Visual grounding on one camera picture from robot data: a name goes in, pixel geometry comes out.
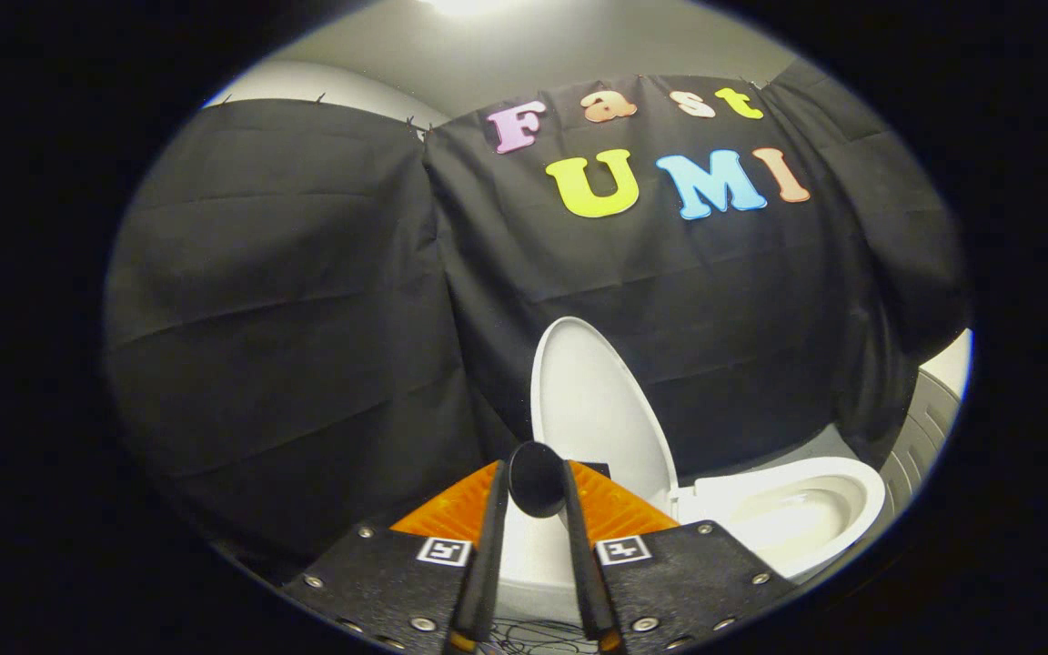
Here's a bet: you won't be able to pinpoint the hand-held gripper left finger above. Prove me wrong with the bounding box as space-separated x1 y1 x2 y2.
280 459 511 655

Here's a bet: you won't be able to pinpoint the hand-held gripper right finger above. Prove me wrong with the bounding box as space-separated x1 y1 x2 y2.
562 459 798 655

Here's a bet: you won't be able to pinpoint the black round lid knob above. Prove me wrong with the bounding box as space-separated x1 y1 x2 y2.
508 441 569 519

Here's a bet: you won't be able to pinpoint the white toilet lid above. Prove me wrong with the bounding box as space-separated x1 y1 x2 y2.
530 316 680 519

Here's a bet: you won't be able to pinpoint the white toilet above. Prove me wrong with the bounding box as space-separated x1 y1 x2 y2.
497 455 889 629

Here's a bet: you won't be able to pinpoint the black backdrop cloth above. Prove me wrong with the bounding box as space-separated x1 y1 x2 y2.
104 56 969 583

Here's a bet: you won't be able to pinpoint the white panelled door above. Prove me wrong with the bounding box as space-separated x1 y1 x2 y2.
879 364 963 515

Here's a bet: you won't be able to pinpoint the black floor cables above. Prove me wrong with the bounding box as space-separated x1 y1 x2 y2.
479 617 602 655

